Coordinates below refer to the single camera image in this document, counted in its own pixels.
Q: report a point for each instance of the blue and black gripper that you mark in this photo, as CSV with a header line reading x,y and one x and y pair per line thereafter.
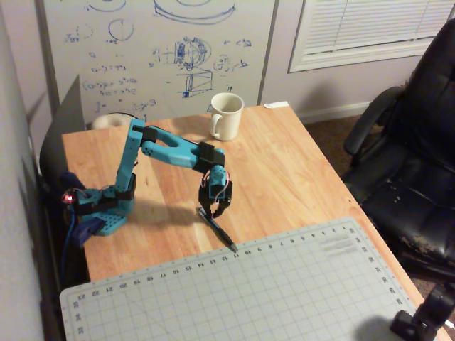
x,y
205,196

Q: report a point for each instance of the blue pen with black grip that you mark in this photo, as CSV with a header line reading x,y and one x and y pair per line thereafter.
x,y
222,232

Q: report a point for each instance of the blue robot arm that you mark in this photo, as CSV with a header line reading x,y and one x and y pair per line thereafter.
x,y
170,151

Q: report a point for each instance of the grey gridded cutting mat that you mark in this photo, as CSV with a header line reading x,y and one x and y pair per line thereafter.
x,y
231,291

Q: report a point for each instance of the cream ceramic mug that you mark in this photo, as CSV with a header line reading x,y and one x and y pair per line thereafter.
x,y
227,120

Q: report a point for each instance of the small white flat block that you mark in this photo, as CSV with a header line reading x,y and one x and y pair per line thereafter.
x,y
276,104

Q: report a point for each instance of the dark blue table clamp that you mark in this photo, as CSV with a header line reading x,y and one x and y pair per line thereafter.
x,y
85,231

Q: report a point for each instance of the white round roll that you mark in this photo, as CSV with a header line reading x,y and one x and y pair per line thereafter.
x,y
106,121

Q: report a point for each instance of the controller board with red light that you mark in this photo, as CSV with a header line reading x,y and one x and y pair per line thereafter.
x,y
68,197

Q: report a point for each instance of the whiteboard with blue drawings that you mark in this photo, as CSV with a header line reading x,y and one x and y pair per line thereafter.
x,y
149,46

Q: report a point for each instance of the dark grey flat panel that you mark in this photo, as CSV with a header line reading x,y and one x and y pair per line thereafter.
x,y
69,110

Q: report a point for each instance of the black leather office chair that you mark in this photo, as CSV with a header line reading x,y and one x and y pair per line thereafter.
x,y
419,160

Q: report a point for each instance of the white window blinds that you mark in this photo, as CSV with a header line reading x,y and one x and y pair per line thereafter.
x,y
362,28

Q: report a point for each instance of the black camera stand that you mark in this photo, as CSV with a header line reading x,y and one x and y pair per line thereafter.
x,y
426,316

